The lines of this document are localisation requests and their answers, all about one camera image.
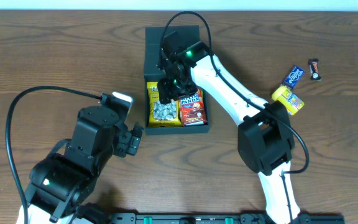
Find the small dark chocolate bar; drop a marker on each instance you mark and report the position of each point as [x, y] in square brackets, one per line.
[313, 65]

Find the black gift box with lid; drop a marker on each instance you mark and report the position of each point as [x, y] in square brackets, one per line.
[153, 74]

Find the blue Eclipse mints packet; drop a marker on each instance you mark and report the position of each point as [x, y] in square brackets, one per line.
[293, 77]

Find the yellow Mentos candy tub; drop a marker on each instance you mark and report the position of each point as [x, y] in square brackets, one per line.
[290, 100]

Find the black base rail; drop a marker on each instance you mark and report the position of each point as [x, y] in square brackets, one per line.
[245, 218]

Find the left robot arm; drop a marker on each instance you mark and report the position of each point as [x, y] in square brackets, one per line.
[68, 175]

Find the red Hello Panda box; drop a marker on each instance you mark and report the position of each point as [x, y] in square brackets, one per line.
[192, 110]

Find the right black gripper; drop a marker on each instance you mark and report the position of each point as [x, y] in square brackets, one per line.
[170, 90]

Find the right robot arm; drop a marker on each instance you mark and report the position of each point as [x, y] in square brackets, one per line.
[265, 137]

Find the yellow Hacks candy bag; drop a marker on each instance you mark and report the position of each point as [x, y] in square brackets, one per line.
[161, 115]

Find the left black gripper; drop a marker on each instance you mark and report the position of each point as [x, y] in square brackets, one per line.
[129, 140]

